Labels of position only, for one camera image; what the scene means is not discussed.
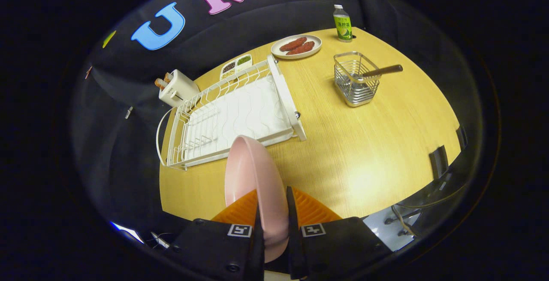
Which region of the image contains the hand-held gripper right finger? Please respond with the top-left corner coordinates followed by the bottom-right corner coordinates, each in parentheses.
top-left (286, 186), bottom-right (392, 281)

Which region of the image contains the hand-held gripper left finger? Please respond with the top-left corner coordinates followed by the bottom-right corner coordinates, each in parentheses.
top-left (172, 188), bottom-right (265, 281)

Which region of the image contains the pink plate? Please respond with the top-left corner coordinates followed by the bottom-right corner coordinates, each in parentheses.
top-left (224, 135), bottom-right (290, 263)

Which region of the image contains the white wire dish rack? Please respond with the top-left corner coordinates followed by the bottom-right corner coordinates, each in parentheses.
top-left (156, 54), bottom-right (308, 171)

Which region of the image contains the silver wire basket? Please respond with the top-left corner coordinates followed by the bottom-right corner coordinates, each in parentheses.
top-left (334, 51), bottom-right (380, 108)

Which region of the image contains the spoon with brown handle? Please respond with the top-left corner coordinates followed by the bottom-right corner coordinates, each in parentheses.
top-left (354, 64), bottom-right (404, 82)

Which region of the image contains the white divided seasoning dish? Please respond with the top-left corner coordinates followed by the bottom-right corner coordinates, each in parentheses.
top-left (220, 54), bottom-right (253, 81)

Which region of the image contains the beige oval plate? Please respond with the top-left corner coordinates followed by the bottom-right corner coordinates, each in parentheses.
top-left (271, 35), bottom-right (323, 60)

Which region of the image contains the black office chair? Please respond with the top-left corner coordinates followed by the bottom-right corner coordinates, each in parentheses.
top-left (384, 124), bottom-right (469, 239)

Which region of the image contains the white toaster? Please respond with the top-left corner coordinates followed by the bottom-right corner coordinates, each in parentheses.
top-left (158, 69), bottom-right (200, 108)

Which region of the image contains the red sausage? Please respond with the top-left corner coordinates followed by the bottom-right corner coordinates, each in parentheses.
top-left (280, 37), bottom-right (308, 52)
top-left (286, 41), bottom-right (315, 55)

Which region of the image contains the green drink bottle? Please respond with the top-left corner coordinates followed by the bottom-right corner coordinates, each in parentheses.
top-left (333, 4), bottom-right (353, 43)

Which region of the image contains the black backdrop cloth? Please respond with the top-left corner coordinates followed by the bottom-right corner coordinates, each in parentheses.
top-left (71, 0), bottom-right (472, 230)

